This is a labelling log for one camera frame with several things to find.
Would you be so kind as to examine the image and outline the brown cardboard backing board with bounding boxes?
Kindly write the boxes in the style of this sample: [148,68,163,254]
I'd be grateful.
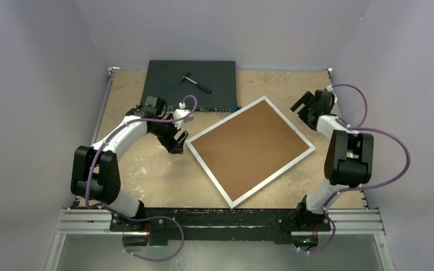
[192,100,311,202]

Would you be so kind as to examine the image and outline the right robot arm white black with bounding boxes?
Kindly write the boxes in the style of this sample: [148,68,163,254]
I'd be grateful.
[290,90,374,230]

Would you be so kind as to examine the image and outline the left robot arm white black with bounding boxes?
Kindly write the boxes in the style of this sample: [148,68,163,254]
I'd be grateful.
[71,95,197,231]

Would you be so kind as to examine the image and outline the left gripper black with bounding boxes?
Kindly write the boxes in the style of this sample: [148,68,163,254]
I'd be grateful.
[150,114,188,154]

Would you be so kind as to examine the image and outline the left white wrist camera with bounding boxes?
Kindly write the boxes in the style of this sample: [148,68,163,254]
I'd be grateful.
[172,102,194,129]

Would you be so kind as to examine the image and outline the white picture frame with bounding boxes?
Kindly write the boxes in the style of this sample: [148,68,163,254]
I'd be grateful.
[185,95,317,209]

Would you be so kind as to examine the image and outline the dark network switch box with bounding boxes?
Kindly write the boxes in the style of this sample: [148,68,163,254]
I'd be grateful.
[141,60,240,112]

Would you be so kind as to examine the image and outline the small black-handled hammer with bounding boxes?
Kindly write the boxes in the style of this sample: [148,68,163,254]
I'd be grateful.
[180,72,212,94]

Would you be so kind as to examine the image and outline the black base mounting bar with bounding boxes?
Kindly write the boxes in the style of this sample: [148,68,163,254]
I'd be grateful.
[110,207,331,246]

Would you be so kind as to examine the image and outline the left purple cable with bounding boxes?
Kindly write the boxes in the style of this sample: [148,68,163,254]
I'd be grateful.
[84,94,185,263]

